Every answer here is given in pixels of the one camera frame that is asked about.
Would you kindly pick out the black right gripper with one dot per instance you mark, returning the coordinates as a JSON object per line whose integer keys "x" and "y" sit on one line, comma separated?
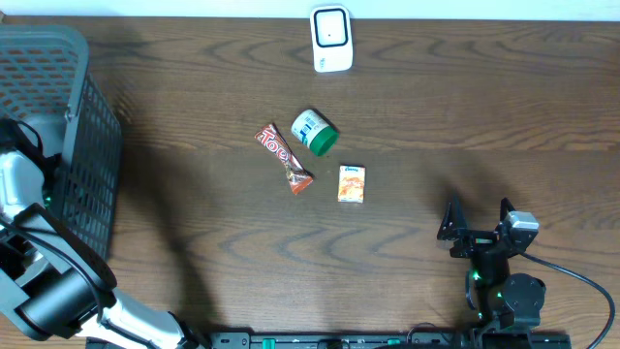
{"x": 476, "y": 240}

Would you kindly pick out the orange Kleenex tissue pack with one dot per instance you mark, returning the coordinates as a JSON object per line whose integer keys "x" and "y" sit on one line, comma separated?
{"x": 351, "y": 184}

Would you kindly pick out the red Topps candy bar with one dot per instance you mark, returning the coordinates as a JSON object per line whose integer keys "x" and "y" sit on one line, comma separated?
{"x": 296, "y": 174}

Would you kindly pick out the green lidded white jar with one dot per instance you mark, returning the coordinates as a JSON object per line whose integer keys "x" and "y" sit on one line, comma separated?
{"x": 313, "y": 131}

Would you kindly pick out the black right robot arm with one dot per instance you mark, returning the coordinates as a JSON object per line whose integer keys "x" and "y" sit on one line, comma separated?
{"x": 505, "y": 301}

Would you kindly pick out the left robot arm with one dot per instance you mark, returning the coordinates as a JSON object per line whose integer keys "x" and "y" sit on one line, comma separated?
{"x": 54, "y": 284}

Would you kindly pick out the grey plastic mesh basket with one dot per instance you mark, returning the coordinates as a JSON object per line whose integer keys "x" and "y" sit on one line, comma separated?
{"x": 47, "y": 88}

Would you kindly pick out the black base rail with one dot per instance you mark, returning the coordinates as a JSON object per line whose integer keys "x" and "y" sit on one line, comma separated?
{"x": 420, "y": 338}

